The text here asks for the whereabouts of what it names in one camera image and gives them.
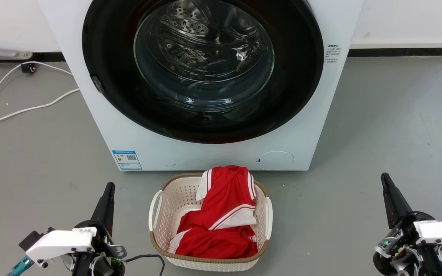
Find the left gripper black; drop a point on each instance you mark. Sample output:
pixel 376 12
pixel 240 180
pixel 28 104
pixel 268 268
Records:
pixel 103 240

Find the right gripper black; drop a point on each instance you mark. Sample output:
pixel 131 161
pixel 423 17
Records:
pixel 405 224

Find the white front-load washing machine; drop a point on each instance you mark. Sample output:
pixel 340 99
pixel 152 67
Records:
pixel 205 157

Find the black round glass washer door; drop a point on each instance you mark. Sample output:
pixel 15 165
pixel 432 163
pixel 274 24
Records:
pixel 106 57

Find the blue energy label sticker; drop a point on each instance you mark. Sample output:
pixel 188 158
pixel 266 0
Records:
pixel 127 160

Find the beige plastic laundry basket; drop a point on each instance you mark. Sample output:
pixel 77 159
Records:
pixel 169 214

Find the red and white garment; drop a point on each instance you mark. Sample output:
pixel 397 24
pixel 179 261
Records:
pixel 221 214

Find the round white filter cover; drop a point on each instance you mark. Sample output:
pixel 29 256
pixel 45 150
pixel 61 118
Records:
pixel 275 160

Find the perforated steel washer drum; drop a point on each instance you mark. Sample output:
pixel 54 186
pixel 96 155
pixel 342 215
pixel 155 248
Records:
pixel 190 25

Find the right white wrist camera housing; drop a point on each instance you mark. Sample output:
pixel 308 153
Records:
pixel 441 232

